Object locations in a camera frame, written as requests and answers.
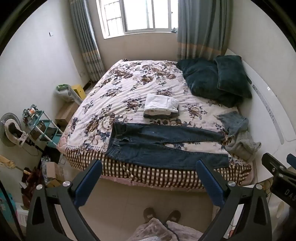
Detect left striped curtain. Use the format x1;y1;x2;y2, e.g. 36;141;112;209
69;0;106;82

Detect cardboard box on floor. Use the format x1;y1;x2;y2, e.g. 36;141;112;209
44;162;65;188

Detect dark blue denim jeans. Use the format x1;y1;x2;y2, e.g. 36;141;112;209
106;122;229;171

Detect floral bed blanket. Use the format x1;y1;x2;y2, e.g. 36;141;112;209
57;59;254;191

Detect cardboard box by wall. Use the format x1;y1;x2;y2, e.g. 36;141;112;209
55;102;79;127

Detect teal white storage rack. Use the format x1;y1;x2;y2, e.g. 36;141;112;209
22;104;63;148

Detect right brown slipper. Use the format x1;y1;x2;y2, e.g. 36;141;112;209
166;210;181;223

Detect white bed headboard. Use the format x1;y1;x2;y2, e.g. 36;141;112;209
238;61;295;184

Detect large dark teal pillow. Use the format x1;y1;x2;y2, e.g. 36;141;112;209
176;58;243;108

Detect fuzzy pyjama legs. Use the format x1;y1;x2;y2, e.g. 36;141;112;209
127;218;203;241

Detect window with white frame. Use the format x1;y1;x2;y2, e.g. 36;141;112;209
96;0;178;38

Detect left brown slipper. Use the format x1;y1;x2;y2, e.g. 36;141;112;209
143;207;156;223

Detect standing electric fan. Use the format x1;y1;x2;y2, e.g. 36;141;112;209
1;113;29;148

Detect brown slipper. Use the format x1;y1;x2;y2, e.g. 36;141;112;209
166;210;181;223
143;207;156;223

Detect yellow box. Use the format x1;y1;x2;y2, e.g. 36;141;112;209
71;84;86;100

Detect grey blue crumpled clothes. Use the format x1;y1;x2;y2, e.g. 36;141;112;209
215;111;261;163

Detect right teal curtain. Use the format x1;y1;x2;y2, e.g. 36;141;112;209
177;0;233;60

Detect small dark teal pillow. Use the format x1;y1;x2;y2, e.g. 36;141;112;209
214;55;252;98

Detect white and green appliance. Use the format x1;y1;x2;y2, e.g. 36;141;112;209
55;84;82;105

